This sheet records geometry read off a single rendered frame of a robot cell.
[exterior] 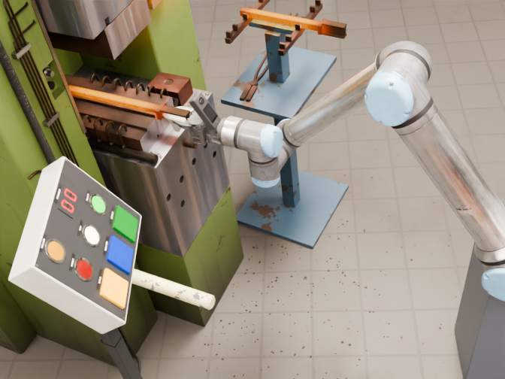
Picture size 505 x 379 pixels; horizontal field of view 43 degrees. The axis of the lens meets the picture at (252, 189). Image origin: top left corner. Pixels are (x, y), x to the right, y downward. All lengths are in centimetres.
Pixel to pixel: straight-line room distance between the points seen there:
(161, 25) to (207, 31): 200
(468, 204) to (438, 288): 111
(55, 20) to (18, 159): 37
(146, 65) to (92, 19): 62
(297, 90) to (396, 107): 97
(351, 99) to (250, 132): 31
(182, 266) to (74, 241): 85
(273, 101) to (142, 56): 51
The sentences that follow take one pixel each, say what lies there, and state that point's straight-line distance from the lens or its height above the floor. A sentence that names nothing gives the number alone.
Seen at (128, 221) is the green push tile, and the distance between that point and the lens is 170.
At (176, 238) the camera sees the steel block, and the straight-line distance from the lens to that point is 219.
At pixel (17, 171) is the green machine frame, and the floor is 111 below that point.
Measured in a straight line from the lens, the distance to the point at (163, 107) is 200.
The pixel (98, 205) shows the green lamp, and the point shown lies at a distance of 164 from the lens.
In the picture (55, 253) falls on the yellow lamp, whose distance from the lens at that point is 148.
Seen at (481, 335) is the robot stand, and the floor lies 34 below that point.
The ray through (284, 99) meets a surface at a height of 74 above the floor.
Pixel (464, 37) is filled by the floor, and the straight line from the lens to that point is 403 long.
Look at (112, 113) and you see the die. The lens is 207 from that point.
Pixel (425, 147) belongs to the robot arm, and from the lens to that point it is 157.
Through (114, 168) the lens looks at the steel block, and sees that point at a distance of 207.
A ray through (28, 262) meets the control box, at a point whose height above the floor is 119.
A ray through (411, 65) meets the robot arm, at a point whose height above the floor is 132.
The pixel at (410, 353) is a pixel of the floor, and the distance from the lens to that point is 256.
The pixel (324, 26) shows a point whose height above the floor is 100.
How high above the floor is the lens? 223
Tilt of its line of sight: 46 degrees down
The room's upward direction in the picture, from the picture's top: 9 degrees counter-clockwise
